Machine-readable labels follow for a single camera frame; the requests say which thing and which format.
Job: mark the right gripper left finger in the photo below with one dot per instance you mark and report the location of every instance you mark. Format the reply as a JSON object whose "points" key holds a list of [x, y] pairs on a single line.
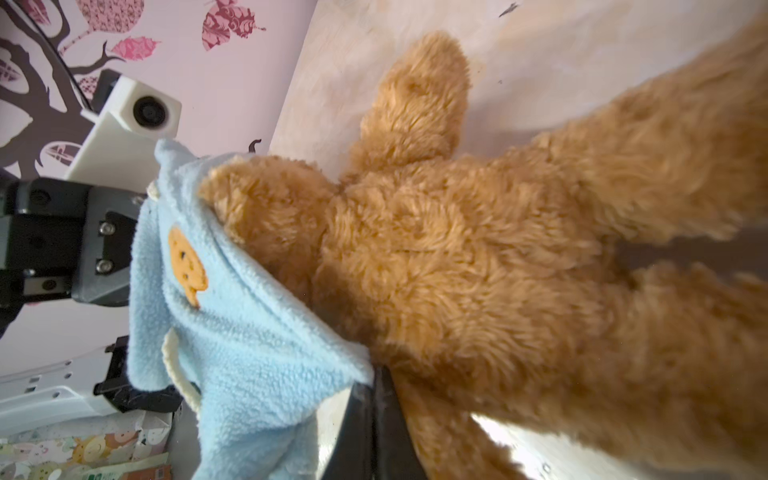
{"points": [[352, 456]]}

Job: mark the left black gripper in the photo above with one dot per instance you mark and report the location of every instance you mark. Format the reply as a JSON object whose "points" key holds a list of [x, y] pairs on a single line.
{"points": [[62, 239]]}

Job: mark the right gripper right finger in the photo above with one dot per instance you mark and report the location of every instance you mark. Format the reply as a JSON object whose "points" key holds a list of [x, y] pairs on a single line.
{"points": [[394, 456]]}

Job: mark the light blue bear hoodie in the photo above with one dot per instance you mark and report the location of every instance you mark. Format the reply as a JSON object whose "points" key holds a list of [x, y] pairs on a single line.
{"points": [[252, 360]]}

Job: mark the brown plush teddy bear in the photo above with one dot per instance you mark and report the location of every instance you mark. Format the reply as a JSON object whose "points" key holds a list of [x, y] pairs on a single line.
{"points": [[489, 286]]}

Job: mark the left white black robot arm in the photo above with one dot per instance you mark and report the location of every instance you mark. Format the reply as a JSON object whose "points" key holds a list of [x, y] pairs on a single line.
{"points": [[95, 384]]}

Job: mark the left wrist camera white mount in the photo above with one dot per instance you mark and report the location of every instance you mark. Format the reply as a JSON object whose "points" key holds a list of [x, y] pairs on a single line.
{"points": [[129, 117]]}

